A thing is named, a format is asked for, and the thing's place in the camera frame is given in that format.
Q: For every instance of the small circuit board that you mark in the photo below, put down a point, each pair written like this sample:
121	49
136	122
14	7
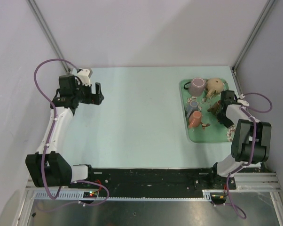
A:
90	194

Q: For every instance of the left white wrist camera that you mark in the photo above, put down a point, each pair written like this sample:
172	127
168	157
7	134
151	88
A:
85	75

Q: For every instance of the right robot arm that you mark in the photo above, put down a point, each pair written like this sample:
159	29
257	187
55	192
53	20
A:
251	141

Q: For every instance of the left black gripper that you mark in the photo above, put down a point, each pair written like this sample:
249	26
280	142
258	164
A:
93	99

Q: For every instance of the tan ceramic teapot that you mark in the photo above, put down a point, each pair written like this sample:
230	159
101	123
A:
214	85

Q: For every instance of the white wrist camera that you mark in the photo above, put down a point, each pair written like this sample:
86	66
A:
242	101
85	75

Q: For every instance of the green floral tray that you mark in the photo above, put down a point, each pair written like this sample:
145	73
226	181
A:
210	131

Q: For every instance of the mauve upside-down mug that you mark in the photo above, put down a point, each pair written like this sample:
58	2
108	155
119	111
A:
197	86

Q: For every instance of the left aluminium frame post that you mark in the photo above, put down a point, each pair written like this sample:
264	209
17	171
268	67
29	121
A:
45	28

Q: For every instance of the brown striped cup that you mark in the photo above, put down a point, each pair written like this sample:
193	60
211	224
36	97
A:
215	108

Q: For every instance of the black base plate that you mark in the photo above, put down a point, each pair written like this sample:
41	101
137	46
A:
158	183

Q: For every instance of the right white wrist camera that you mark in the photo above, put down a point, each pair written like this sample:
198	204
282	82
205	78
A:
242	101

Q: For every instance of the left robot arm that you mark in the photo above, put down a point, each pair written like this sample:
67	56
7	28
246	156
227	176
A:
47	167

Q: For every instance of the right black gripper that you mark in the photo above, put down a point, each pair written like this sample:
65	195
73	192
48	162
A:
227	123

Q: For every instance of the salmon pink mug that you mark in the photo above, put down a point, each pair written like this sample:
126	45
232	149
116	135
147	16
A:
195	119

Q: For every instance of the grey cable duct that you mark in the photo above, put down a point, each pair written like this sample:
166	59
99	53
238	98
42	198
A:
81	195

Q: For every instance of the right aluminium frame post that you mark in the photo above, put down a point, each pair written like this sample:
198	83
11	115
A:
266	11

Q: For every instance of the aluminium frame post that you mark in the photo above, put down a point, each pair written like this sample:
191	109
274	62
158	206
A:
266	11
45	28

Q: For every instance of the small blue-grey cup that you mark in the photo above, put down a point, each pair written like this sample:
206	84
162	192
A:
191	107

